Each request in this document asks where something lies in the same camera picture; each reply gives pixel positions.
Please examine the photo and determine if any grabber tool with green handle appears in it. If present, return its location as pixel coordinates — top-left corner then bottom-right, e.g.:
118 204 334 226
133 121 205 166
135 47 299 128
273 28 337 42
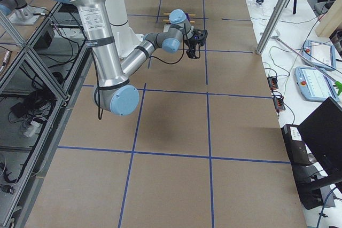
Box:
270 36 341 96

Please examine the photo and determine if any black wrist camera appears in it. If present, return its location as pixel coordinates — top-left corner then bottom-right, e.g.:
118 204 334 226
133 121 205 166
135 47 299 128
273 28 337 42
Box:
191 28 208 47

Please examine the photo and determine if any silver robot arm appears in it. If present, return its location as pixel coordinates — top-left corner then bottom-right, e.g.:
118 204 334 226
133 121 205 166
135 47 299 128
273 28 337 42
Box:
55 0 208 116

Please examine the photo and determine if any black monitor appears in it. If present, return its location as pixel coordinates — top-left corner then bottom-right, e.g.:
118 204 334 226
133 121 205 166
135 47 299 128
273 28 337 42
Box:
281 97 341 209

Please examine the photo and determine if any teach pendant tablet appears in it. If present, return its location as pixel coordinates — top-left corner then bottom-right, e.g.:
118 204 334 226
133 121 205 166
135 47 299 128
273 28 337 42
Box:
302 40 336 71
294 67 339 102

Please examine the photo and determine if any black tripod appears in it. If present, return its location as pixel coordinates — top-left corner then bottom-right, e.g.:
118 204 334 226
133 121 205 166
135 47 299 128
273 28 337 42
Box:
292 0 297 14

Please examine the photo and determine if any near teach pendant tablet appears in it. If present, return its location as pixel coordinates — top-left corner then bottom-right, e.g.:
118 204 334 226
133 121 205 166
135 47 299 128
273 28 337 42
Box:
294 67 339 102

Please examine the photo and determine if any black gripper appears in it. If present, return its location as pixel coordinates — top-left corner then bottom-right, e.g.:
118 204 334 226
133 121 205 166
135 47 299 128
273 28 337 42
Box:
185 38 201 59

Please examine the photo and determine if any aluminium frame post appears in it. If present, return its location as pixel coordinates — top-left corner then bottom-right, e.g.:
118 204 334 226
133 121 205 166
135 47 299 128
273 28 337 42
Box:
256 0 289 55

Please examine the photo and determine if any far teach pendant tablet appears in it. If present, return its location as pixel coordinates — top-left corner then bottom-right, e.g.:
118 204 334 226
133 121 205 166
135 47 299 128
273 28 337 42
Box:
302 40 336 71

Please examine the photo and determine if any white towel rack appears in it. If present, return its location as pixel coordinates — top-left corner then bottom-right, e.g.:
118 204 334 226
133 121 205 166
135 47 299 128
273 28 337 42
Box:
163 9 193 38

